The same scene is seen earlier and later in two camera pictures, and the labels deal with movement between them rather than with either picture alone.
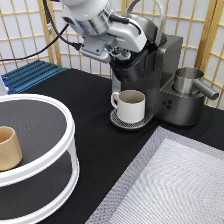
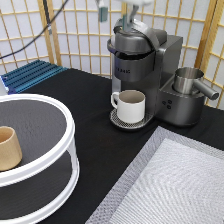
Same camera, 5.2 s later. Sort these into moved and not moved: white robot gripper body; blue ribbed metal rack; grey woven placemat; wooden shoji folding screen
Moved: white robot gripper body
Not moved: blue ribbed metal rack; grey woven placemat; wooden shoji folding screen
